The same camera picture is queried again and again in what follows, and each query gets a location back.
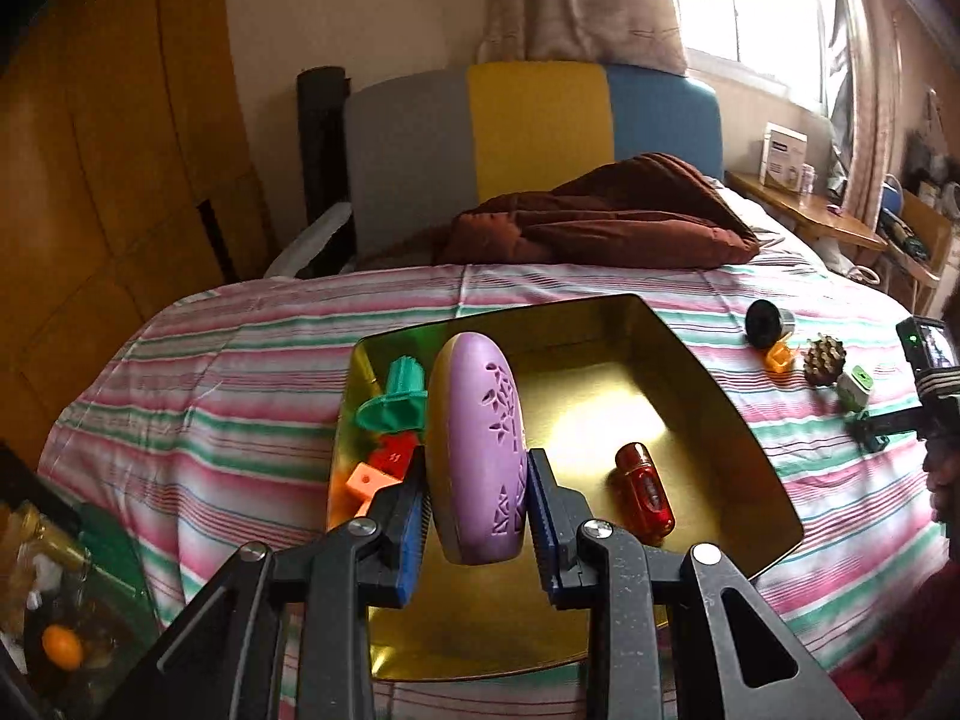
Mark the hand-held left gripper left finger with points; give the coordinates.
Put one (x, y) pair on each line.
(409, 540)

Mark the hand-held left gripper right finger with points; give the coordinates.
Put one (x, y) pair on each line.
(544, 532)

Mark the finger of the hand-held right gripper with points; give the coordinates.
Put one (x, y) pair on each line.
(892, 424)

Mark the small white and green box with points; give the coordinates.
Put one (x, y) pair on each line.
(855, 388)

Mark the orange plastic block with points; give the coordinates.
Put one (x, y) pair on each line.
(364, 484)

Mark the red plastic block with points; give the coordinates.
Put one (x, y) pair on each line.
(390, 456)

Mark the brown pinecone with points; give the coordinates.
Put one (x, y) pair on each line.
(825, 362)

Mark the small red bottle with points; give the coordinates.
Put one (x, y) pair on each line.
(641, 495)

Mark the purple perforated oval case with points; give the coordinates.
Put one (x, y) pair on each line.
(476, 450)

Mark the small orange plastic clip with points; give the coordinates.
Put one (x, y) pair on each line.
(778, 358)

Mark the gold metal tin box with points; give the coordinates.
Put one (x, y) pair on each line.
(600, 412)

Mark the green plastic toy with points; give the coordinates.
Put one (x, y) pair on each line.
(390, 409)

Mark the black and silver round cap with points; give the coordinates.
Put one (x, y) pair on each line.
(765, 322)

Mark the person's right hand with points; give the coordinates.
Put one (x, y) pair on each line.
(945, 480)

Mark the light wooden stand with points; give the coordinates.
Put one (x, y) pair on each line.
(922, 240)

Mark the blue round object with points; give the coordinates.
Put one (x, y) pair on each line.
(892, 195)

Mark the wooden shelf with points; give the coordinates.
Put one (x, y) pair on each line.
(810, 217)

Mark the beige pillow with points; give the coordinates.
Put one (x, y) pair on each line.
(765, 229)

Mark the red garment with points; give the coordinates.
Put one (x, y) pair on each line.
(922, 652)

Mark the small clear jar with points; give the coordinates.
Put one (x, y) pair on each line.
(808, 180)

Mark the striped bed sheet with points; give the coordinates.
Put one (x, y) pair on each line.
(225, 390)

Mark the white cardboard box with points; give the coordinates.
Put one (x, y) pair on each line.
(784, 157)

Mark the sheer beige curtain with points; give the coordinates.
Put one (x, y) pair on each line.
(862, 90)

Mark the green glass side table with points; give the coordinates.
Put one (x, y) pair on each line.
(112, 540)

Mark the brown quilted blanket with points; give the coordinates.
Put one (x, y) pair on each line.
(600, 217)

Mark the white plastic bar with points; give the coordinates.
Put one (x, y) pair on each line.
(307, 236)

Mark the gold capped glass bottle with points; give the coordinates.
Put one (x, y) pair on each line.
(52, 540)

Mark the orange fruit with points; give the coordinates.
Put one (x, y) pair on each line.
(61, 646)

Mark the small white figurine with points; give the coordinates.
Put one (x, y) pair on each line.
(45, 585)

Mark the black stand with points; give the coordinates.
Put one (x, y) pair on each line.
(30, 480)

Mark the grey yellow blue headboard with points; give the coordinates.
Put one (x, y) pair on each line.
(540, 127)

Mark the window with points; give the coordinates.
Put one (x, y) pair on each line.
(750, 7)

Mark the black rolled mat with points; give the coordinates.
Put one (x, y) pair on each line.
(322, 135)

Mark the wooden wardrobe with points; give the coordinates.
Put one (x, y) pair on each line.
(112, 165)

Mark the beige patterned curtain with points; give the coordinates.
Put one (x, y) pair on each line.
(577, 0)

